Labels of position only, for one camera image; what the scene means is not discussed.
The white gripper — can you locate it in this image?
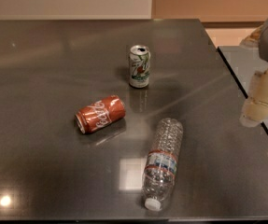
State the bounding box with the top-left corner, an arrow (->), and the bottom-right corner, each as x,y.
240,19 -> 268,127

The red coke can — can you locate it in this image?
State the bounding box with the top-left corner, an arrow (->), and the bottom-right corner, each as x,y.
76,95 -> 126,134

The white green 7up can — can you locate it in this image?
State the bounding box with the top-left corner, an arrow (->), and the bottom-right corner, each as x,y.
129,45 -> 150,89

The clear plastic water bottle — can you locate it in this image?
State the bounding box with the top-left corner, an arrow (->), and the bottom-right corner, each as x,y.
142,118 -> 183,211

